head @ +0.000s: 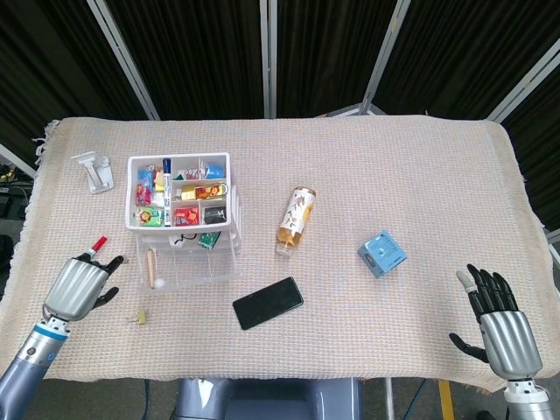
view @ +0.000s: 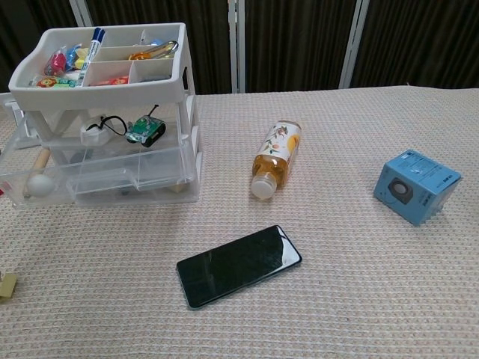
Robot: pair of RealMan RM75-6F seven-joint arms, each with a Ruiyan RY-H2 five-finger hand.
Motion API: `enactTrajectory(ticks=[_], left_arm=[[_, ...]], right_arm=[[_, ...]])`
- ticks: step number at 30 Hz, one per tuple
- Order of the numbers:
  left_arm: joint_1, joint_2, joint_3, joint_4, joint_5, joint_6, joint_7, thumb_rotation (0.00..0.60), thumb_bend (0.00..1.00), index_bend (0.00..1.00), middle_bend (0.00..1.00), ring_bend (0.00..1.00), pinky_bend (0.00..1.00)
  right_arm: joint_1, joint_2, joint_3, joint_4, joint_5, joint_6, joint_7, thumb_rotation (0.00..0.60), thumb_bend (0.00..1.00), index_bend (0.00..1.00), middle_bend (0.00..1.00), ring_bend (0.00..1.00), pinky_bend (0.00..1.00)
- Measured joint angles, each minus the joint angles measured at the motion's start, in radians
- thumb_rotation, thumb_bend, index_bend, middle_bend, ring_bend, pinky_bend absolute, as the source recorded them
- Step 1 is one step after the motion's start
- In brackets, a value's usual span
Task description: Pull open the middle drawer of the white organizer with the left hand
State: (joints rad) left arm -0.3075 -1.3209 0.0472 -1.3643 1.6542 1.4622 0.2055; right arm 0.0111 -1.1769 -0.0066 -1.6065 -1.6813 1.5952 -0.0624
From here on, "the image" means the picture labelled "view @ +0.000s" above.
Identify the white compartment organizer box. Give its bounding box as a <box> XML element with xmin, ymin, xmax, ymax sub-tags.
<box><xmin>7</xmin><ymin>22</ymin><xmax>205</xmax><ymax>205</ymax></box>

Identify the blue speaker carton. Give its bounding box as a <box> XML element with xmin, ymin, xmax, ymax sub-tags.
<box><xmin>373</xmin><ymin>149</ymin><xmax>463</xmax><ymax>227</ymax></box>

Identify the clear plastic drawer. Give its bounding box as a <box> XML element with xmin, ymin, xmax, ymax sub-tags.
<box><xmin>0</xmin><ymin>111</ymin><xmax>199</xmax><ymax>207</ymax></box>

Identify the blue capped whiteboard marker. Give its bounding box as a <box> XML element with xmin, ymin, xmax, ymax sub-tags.
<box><xmin>76</xmin><ymin>26</ymin><xmax>106</xmax><ymax>87</ymax></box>

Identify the red orange lion packet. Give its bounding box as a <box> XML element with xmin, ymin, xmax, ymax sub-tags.
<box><xmin>91</xmin><ymin>76</ymin><xmax>130</xmax><ymax>86</ymax></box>

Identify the white gadget with black strap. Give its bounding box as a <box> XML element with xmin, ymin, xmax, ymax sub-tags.
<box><xmin>80</xmin><ymin>115</ymin><xmax>126</xmax><ymax>146</ymax></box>

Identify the beige small object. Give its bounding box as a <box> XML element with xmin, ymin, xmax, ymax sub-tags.
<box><xmin>0</xmin><ymin>272</ymin><xmax>18</xmax><ymax>299</ymax></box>

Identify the amber tea bottle floral label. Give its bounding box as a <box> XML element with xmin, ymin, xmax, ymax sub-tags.
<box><xmin>249</xmin><ymin>119</ymin><xmax>303</xmax><ymax>199</ymax></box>

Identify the white ball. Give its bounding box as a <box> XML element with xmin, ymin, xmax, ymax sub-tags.
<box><xmin>28</xmin><ymin>175</ymin><xmax>53</xmax><ymax>197</ymax></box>

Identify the green circuit toy car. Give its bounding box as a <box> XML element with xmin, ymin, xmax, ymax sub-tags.
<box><xmin>125</xmin><ymin>106</ymin><xmax>166</xmax><ymax>147</ymax></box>

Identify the green lion packet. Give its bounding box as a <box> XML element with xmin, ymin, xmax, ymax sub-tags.
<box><xmin>29</xmin><ymin>74</ymin><xmax>78</xmax><ymax>89</ymax></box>

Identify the red candy packet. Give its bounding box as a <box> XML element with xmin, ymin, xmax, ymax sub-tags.
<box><xmin>44</xmin><ymin>50</ymin><xmax>67</xmax><ymax>74</ymax></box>

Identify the black smartphone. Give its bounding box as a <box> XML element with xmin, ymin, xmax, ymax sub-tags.
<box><xmin>175</xmin><ymin>224</ymin><xmax>303</xmax><ymax>310</ymax></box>

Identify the wooden mallet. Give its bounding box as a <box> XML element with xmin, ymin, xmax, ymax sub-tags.
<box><xmin>24</xmin><ymin>149</ymin><xmax>52</xmax><ymax>195</ymax></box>

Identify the black folding partition screen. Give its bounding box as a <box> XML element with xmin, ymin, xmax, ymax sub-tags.
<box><xmin>0</xmin><ymin>0</ymin><xmax>479</xmax><ymax>94</ymax></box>

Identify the blue snack packet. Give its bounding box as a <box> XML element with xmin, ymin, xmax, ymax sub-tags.
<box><xmin>65</xmin><ymin>44</ymin><xmax>87</xmax><ymax>68</ymax></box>

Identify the beige woven tablecloth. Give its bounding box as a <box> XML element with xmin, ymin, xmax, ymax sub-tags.
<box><xmin>0</xmin><ymin>85</ymin><xmax>479</xmax><ymax>359</ymax></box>

